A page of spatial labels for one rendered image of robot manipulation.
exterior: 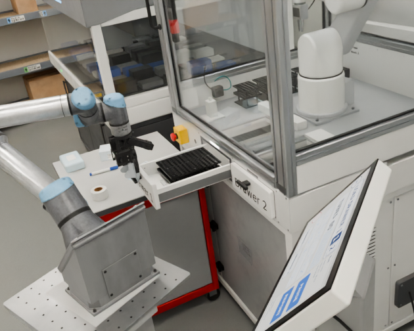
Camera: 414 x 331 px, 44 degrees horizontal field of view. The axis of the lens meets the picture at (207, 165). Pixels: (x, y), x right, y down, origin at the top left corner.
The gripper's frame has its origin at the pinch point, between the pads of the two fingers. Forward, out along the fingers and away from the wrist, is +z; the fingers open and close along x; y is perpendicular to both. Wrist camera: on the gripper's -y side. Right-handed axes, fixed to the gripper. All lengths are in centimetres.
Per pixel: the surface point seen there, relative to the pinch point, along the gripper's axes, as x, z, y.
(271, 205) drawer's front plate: 46, 3, -34
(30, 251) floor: -121, 90, 51
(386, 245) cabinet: 54, 36, -79
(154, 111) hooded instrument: -80, 7, -36
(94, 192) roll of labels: -19.6, 10.5, 15.2
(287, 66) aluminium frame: 55, -48, -38
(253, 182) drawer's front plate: 35.5, -1.5, -33.2
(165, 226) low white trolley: -11.6, 34.7, -10.3
